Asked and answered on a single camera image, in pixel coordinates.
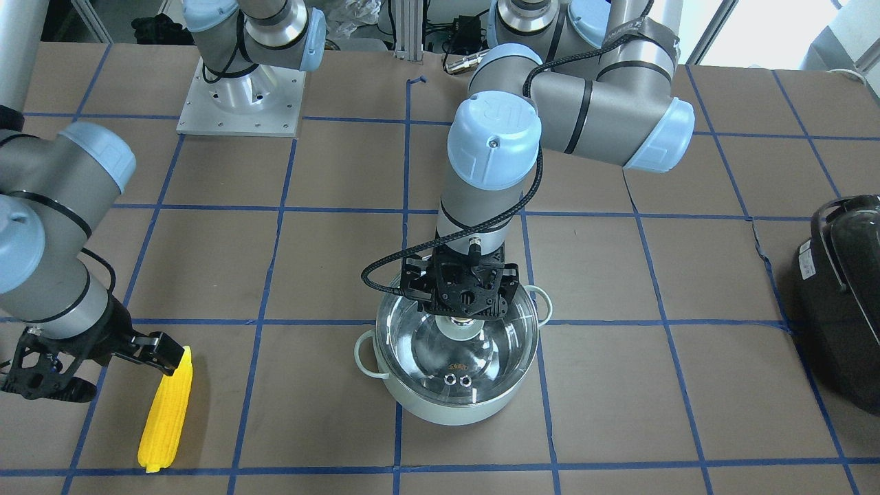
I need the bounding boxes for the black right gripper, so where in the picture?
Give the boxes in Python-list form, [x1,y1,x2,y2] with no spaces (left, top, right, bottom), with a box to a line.
[2,296,185,402]

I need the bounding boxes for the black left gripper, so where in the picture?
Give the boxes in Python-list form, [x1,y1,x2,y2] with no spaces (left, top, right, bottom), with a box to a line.
[400,247,520,322]

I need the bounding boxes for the yellow corn cob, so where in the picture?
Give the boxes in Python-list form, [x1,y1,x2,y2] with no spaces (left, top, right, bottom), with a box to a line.
[137,345,194,474]

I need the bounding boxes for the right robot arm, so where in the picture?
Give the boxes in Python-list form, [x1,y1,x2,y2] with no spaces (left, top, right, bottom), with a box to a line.
[1,115,184,402]

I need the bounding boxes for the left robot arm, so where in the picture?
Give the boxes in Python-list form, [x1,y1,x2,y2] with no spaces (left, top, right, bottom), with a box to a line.
[395,1,695,320]

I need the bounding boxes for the pale green electric pot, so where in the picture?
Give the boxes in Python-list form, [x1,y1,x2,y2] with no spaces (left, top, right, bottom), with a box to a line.
[354,285,553,426]

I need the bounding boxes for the black rice cooker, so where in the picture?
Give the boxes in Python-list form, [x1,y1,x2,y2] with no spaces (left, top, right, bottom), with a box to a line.
[795,195,879,415]

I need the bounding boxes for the black cable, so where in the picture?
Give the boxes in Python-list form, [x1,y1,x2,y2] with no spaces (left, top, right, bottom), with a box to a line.
[362,144,545,303]

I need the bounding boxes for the aluminium frame post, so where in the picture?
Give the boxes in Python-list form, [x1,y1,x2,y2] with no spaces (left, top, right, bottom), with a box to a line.
[389,1,427,65]

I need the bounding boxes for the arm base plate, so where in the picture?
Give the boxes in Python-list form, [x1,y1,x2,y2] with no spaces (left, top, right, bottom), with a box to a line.
[176,60,306,138]

